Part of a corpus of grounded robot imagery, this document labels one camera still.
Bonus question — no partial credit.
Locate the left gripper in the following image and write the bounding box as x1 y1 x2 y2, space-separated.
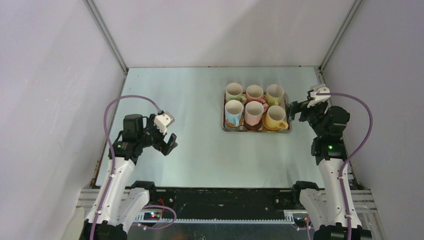
137 114 177 155

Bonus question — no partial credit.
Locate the yellow-green mug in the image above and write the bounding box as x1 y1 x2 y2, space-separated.
264 84 285 107

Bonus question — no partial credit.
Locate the yellow mug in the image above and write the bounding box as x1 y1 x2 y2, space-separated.
264 105 289 130

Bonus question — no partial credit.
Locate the woven coaster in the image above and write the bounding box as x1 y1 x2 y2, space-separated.
262 122 286 131

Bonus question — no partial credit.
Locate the pink cup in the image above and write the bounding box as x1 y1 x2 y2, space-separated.
244 101 269 126
245 85 266 104

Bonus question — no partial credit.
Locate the dark wood coaster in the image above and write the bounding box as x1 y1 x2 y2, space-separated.
243 122 262 131

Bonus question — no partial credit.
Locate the light wood coaster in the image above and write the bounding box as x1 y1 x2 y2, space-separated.
224 120 243 128

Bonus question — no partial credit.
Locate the blue mug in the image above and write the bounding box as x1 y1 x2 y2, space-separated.
224 100 244 127

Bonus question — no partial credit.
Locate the green cup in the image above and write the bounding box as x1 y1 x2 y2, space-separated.
225 82 247 104

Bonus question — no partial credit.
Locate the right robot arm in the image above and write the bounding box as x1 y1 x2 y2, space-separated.
288 100 372 240

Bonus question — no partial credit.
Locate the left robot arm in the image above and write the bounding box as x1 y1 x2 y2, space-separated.
80 110 178 240

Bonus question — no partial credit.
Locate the metal tray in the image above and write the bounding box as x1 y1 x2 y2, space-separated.
220 92 293 134

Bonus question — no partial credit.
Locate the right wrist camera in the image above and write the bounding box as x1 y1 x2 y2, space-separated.
307 83 331 108

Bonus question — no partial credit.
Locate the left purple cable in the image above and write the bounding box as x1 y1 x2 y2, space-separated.
88 95 177 240

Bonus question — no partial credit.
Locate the purple cable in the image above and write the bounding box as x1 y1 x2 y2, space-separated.
88 95 177 240
306 92 374 240

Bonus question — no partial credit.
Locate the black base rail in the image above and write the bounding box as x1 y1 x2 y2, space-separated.
150 187 305 221

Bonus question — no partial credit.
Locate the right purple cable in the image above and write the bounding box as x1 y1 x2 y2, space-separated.
306 92 374 240

